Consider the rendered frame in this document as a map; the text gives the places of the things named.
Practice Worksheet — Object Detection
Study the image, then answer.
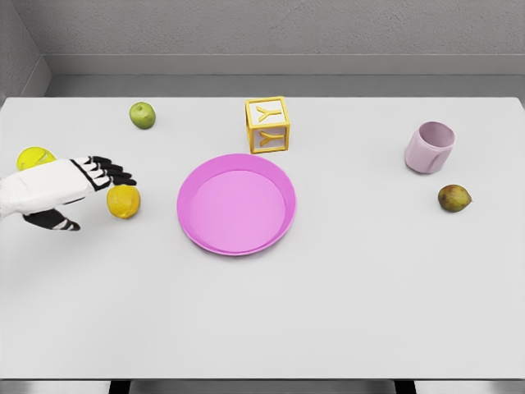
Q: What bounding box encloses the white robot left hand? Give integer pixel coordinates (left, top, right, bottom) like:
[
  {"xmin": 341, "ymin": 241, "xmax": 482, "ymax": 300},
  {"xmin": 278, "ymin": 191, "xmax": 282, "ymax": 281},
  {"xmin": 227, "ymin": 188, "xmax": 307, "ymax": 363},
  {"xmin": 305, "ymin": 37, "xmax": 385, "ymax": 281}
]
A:
[{"xmin": 11, "ymin": 155, "xmax": 138, "ymax": 232}]

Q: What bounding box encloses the yellow lemon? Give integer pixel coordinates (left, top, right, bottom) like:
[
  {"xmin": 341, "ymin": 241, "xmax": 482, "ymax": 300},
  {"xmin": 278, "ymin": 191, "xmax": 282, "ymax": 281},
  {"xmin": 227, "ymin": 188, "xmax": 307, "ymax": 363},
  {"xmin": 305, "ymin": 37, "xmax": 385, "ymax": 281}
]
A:
[{"xmin": 106, "ymin": 184, "xmax": 142, "ymax": 220}]

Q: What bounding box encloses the pink round plate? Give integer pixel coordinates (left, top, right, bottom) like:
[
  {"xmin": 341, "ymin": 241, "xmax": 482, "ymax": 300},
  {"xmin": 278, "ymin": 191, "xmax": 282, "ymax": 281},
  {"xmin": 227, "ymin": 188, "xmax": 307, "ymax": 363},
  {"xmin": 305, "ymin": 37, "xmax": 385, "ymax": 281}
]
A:
[{"xmin": 176, "ymin": 153, "xmax": 297, "ymax": 258}]

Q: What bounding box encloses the yellow tennis ball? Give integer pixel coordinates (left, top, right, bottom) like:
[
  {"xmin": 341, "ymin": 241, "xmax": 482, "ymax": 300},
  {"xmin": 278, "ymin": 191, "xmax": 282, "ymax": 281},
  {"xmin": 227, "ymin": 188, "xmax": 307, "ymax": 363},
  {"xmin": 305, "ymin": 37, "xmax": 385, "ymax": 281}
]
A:
[{"xmin": 16, "ymin": 146, "xmax": 57, "ymax": 172}]

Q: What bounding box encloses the green apple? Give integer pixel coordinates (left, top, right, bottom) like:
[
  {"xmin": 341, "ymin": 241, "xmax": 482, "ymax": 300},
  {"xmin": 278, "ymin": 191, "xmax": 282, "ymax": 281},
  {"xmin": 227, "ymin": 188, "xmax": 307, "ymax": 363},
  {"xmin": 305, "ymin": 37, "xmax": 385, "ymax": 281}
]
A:
[{"xmin": 129, "ymin": 101, "xmax": 157, "ymax": 131}]

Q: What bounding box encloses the yellow letter Y block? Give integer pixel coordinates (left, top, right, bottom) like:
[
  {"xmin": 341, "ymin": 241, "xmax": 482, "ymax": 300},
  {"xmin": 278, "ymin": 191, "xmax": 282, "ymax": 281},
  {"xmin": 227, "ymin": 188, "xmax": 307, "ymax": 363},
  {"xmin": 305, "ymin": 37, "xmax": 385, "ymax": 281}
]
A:
[{"xmin": 244, "ymin": 96, "xmax": 292, "ymax": 155}]

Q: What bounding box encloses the pale purple cup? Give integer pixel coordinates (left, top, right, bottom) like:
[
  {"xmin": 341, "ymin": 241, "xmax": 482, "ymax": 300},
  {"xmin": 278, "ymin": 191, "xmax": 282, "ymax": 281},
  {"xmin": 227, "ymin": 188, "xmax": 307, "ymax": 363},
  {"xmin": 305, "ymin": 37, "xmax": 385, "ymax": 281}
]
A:
[{"xmin": 404, "ymin": 121, "xmax": 457, "ymax": 175}]

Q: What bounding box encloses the green brown pear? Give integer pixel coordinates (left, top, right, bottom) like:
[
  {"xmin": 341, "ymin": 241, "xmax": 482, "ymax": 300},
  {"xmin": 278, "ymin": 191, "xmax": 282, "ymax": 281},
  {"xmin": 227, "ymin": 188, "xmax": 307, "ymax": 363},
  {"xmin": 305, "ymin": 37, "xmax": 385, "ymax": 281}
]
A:
[{"xmin": 437, "ymin": 184, "xmax": 473, "ymax": 213}]

